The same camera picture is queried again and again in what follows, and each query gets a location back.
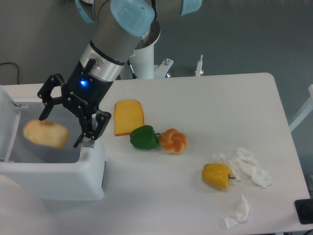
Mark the pale square bread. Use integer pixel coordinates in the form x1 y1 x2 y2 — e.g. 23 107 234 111
23 119 69 149

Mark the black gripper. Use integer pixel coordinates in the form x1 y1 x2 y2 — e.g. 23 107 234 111
37 58 113 148

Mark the black device at table edge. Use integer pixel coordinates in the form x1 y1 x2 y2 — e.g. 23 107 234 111
294 198 313 225

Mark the white trash can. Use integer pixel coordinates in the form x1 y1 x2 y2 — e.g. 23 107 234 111
0 88 108 201

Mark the braided orange bread roll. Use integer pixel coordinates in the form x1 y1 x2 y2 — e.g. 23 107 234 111
158 128 189 155

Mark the small crumpled white tissue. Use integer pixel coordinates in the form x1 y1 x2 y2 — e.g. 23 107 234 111
224 194 250 229

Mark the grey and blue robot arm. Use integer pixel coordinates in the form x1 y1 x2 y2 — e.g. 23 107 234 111
38 0 202 144

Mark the yellow bell pepper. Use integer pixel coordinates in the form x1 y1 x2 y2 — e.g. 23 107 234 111
201 164 236 189

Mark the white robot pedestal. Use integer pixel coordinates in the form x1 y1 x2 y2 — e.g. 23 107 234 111
119 21 174 80

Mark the green bell pepper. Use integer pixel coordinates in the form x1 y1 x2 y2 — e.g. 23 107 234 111
130 125 158 149

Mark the large crumpled white tissue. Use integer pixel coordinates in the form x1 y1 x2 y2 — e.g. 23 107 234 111
211 147 272 188

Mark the white frame at right edge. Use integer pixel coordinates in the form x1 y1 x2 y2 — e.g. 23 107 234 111
289 84 313 132

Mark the black floor cable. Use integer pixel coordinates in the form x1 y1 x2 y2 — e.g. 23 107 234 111
0 62 22 85

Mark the orange toast slice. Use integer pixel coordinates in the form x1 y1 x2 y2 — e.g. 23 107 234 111
113 99 145 136

